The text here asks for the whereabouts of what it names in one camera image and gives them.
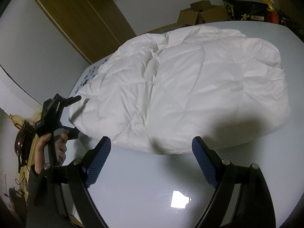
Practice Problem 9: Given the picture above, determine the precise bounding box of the wooden wardrobe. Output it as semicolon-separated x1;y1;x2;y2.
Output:
32;0;137;64

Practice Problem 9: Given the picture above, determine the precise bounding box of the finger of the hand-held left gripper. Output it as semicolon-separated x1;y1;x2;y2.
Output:
60;125;80;141
62;95;82;107

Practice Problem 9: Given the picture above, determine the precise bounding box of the yellow helmet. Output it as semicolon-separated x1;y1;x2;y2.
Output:
258;0;274;11

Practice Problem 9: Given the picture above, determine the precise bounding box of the cooking oil bottle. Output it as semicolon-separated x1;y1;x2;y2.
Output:
9;114;25;131

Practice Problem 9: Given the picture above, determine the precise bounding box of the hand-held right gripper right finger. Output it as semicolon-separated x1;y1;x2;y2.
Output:
191;136;277;228

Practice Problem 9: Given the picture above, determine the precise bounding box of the person's left forearm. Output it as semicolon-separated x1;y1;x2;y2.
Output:
26;166;44;211

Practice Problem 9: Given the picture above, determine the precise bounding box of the white puffer jacket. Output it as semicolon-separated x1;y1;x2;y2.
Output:
68;22;291;155

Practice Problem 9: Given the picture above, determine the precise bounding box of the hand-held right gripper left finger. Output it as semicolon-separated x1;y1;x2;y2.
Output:
33;136;112;228

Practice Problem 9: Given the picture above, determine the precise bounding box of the black printed delivery bag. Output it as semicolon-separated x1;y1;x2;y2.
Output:
222;0;270;22

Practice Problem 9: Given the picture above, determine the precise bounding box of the person's left hand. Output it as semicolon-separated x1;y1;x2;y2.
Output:
35;129;70;174

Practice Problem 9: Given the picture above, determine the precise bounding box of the open cardboard box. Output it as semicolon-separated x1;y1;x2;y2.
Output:
178;1;230;26

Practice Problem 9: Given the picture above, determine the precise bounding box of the orange box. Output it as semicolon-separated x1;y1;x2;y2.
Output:
265;11;282;25

